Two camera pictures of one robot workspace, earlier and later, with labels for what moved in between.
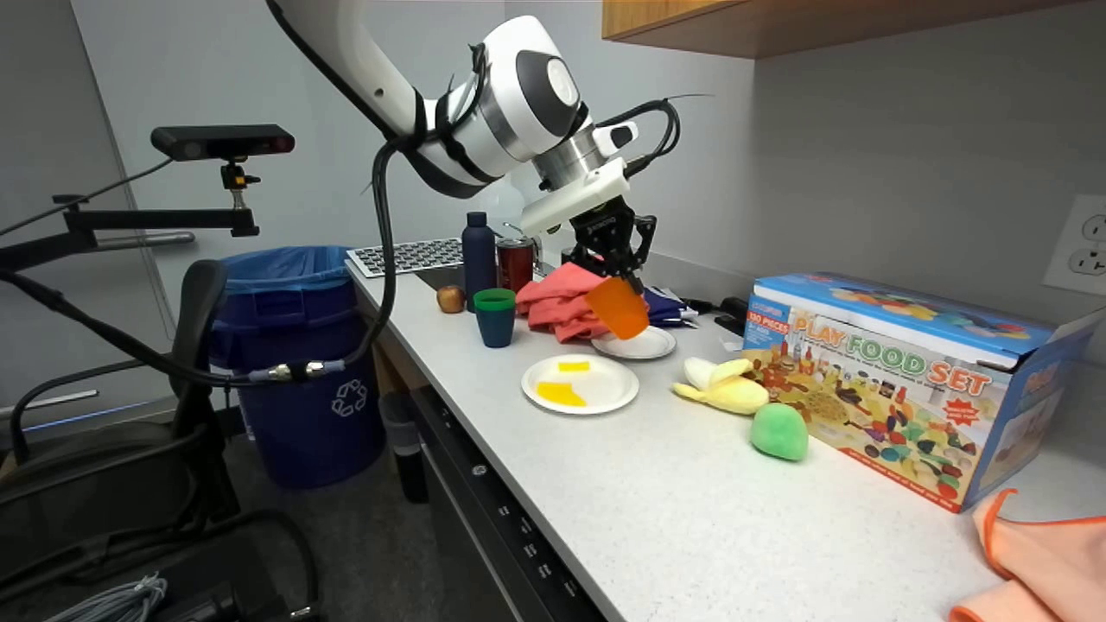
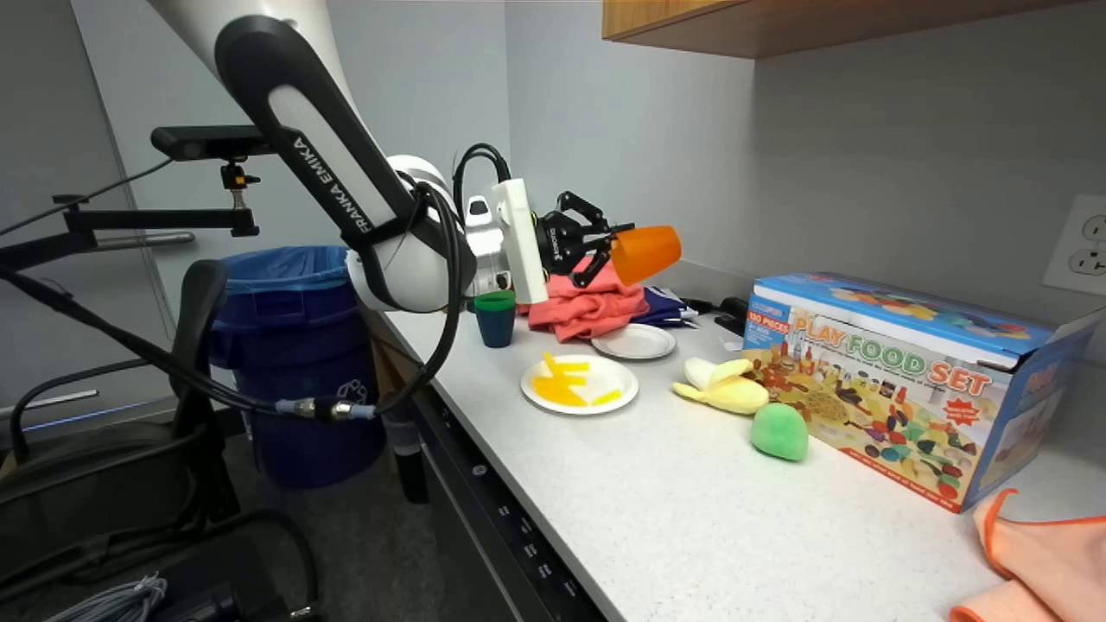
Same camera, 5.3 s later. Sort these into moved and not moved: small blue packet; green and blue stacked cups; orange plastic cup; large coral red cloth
Moved: orange plastic cup
Not moved: large coral red cloth; green and blue stacked cups; small blue packet
